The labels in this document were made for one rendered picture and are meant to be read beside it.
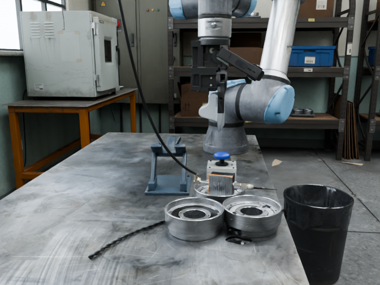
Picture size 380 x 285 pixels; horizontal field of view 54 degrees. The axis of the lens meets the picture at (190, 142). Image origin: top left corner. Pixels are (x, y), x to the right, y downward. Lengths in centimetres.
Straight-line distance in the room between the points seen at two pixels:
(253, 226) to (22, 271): 36
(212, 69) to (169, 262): 44
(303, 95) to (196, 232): 422
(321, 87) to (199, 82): 401
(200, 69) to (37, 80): 231
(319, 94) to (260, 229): 421
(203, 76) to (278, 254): 43
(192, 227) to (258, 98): 58
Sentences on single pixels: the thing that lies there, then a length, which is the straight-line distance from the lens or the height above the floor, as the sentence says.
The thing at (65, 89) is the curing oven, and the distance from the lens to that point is 298.
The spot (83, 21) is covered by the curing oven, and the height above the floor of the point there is 136.
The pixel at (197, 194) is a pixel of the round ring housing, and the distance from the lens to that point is 75.
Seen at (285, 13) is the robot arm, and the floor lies 123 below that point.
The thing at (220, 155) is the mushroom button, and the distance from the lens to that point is 89.
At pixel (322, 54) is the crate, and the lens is 429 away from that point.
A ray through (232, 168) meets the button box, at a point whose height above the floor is 85.
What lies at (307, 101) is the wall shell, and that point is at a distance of 479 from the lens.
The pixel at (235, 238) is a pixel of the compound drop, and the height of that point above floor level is 80.
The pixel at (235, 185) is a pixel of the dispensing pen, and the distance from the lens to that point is 75.
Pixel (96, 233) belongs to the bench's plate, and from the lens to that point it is 69.
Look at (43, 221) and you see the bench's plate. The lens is 76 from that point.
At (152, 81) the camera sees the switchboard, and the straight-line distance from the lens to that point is 452.
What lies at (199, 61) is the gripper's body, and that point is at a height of 109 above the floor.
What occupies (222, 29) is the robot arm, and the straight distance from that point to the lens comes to 85.
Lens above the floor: 110
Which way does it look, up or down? 13 degrees down
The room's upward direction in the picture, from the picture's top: straight up
